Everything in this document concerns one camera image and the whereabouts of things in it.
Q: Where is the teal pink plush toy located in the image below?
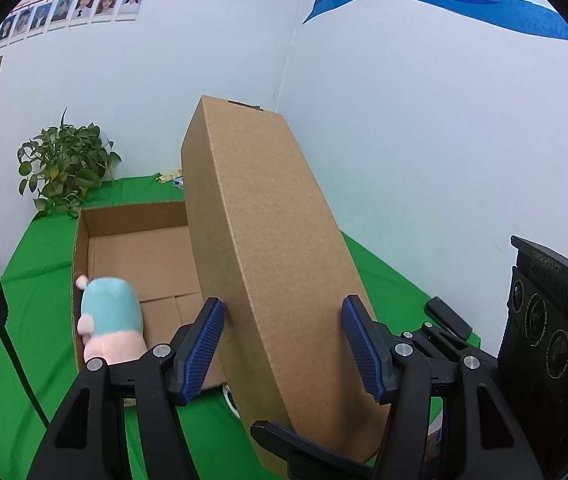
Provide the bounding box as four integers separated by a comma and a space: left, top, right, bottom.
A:
74, 274, 145, 363

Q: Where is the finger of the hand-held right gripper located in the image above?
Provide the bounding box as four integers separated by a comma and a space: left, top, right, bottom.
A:
424, 297, 473, 339
250, 420, 372, 480

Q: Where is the green tablecloth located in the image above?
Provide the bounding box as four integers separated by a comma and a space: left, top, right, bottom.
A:
0, 174, 482, 480

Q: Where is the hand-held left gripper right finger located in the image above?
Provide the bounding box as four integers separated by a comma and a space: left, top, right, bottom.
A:
341, 295, 545, 480

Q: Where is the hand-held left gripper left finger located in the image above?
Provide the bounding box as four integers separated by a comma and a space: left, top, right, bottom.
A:
26, 297, 227, 480

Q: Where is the white round object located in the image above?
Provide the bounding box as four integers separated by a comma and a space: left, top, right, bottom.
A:
223, 384, 241, 418

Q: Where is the row of wall photos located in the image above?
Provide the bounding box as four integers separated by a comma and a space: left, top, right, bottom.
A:
0, 0, 147, 51

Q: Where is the potted green plant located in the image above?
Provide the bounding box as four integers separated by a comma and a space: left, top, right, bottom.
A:
17, 107, 123, 219

